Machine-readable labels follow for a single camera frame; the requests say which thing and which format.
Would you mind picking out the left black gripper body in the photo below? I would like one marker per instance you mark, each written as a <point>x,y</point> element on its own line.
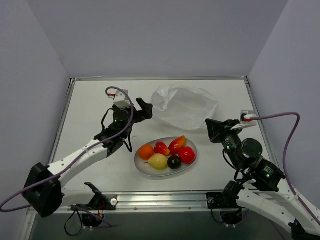
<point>138,114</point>

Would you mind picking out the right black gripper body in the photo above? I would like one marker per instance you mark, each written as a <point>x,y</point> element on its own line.
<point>222,130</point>

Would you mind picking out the white plastic bag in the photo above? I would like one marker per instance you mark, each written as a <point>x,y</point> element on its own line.
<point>183,107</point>

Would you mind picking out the red fake apple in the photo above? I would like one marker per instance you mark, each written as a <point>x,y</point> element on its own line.
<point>187,155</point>

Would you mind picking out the orange fake fruit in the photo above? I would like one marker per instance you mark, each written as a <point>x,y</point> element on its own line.
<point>145,152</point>

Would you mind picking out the red yellow fake peach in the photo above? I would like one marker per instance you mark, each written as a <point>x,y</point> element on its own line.
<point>177,144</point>

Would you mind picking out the dark fake fruit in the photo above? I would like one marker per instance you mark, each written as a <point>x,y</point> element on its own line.
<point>174,162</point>

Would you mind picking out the yellow fake pear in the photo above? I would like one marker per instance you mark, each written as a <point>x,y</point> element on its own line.
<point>158,162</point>

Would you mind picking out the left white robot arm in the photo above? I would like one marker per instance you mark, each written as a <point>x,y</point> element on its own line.
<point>45,183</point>

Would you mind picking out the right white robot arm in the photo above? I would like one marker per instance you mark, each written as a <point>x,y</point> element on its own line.
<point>260,186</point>

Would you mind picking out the white oval plate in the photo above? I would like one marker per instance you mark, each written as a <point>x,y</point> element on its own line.
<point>149,171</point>

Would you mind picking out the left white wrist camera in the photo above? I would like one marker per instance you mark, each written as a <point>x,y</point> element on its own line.
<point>120,100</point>

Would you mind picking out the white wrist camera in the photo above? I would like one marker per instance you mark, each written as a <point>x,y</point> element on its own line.
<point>120,100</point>
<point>246,120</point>

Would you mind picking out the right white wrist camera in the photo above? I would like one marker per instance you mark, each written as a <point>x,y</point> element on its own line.
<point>246,120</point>

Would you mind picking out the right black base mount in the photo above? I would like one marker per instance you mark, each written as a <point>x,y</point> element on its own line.
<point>225,211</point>

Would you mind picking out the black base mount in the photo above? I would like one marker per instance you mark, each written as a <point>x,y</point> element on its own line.
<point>225,211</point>
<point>92,214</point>

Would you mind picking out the aluminium front rail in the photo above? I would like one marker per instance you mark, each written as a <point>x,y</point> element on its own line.
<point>131,202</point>

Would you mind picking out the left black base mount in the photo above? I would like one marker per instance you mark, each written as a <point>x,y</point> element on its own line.
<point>92,214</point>

